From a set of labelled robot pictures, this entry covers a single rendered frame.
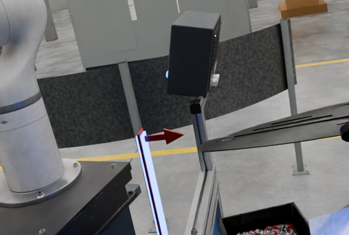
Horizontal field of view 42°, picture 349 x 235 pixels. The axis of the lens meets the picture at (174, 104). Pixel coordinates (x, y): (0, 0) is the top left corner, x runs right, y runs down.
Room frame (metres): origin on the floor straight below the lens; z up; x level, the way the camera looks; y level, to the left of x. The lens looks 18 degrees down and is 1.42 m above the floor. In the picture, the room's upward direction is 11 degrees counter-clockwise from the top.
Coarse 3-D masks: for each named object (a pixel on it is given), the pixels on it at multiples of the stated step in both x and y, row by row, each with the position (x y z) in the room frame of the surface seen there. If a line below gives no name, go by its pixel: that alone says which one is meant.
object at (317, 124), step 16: (304, 112) 0.63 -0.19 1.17; (320, 112) 0.58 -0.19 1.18; (336, 112) 0.56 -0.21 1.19; (256, 128) 0.59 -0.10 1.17; (272, 128) 0.57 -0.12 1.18; (288, 128) 0.55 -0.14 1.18; (304, 128) 0.54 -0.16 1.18; (320, 128) 0.52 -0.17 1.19; (336, 128) 0.51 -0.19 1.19; (208, 144) 0.55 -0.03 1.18; (224, 144) 0.53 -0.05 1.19; (240, 144) 0.52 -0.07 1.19; (256, 144) 0.51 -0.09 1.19; (272, 144) 0.50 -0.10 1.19
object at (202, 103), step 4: (208, 92) 1.28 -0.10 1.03; (200, 96) 1.17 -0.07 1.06; (204, 100) 1.19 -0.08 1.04; (192, 104) 1.12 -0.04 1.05; (196, 104) 1.12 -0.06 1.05; (200, 104) 1.12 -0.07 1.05; (204, 104) 1.18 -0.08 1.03; (192, 108) 1.12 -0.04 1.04; (196, 108) 1.12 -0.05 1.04; (200, 108) 1.12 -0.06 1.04; (192, 112) 1.12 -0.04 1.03; (196, 112) 1.12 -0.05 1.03; (200, 112) 1.12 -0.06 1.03
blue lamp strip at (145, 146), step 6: (144, 132) 0.62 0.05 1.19; (144, 144) 0.61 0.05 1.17; (144, 150) 0.61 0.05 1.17; (150, 156) 0.62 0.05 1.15; (150, 162) 0.62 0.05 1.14; (150, 168) 0.61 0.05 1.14; (150, 174) 0.61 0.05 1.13; (150, 180) 0.61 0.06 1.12; (156, 186) 0.62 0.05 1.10; (156, 192) 0.61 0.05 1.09; (156, 198) 0.61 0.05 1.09; (156, 204) 0.61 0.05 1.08; (162, 210) 0.62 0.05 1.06; (162, 216) 0.62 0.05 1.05; (162, 222) 0.61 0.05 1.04; (162, 228) 0.61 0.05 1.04
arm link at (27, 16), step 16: (0, 0) 0.88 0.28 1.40; (16, 0) 0.90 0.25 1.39; (32, 0) 0.92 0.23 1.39; (0, 16) 0.87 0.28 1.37; (16, 16) 0.89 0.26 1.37; (32, 16) 0.91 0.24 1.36; (0, 32) 0.87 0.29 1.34; (16, 32) 0.90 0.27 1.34; (32, 32) 0.91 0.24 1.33; (16, 48) 0.91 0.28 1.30; (32, 48) 0.90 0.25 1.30; (0, 64) 0.90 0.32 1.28; (16, 64) 0.89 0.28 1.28; (32, 64) 0.90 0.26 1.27; (0, 80) 0.86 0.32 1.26; (16, 80) 0.87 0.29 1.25; (32, 80) 0.90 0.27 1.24; (0, 96) 0.86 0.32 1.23; (16, 96) 0.86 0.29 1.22; (32, 96) 0.89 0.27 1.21; (0, 112) 0.86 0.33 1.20
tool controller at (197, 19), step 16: (192, 16) 1.33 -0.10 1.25; (208, 16) 1.34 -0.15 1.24; (176, 32) 1.18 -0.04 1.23; (192, 32) 1.17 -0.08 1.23; (208, 32) 1.16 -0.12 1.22; (176, 48) 1.18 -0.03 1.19; (192, 48) 1.17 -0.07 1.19; (208, 48) 1.16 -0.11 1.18; (176, 64) 1.18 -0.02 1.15; (192, 64) 1.17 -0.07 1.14; (208, 64) 1.17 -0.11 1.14; (176, 80) 1.19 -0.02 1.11; (192, 80) 1.18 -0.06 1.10; (208, 80) 1.17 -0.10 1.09; (192, 96) 1.18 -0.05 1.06
